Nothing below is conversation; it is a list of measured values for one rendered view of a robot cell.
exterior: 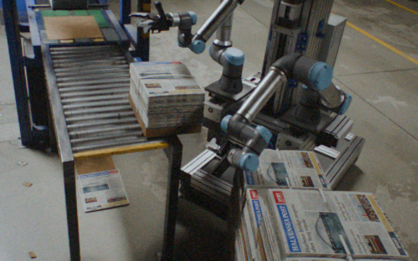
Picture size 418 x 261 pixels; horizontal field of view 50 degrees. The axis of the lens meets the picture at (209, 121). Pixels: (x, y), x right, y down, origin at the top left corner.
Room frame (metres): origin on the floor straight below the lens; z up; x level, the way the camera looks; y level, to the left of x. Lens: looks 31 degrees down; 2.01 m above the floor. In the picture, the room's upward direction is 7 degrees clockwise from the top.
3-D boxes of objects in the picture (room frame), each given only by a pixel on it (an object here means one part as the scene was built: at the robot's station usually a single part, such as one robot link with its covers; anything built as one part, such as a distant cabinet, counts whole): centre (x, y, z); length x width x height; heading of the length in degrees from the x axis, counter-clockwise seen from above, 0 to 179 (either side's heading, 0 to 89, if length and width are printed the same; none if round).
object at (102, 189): (2.28, 0.65, 0.01); 0.37 x 0.28 x 0.01; 25
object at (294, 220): (1.07, -0.43, 0.95); 0.38 x 0.29 x 0.23; 98
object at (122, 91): (2.19, 0.62, 0.77); 0.47 x 0.05 x 0.05; 115
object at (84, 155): (1.64, 0.37, 0.81); 0.43 x 0.03 x 0.02; 115
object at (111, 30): (3.17, 1.07, 0.75); 0.70 x 0.65 x 0.10; 25
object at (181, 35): (2.34, 0.18, 1.12); 0.11 x 0.08 x 0.11; 34
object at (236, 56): (2.40, -0.10, 0.98); 0.13 x 0.12 x 0.14; 34
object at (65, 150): (2.14, 0.87, 0.74); 1.34 x 0.05 x 0.12; 25
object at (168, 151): (2.35, 0.41, 0.74); 1.34 x 0.05 x 0.12; 25
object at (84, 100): (2.13, 0.59, 0.77); 0.47 x 0.05 x 0.05; 115
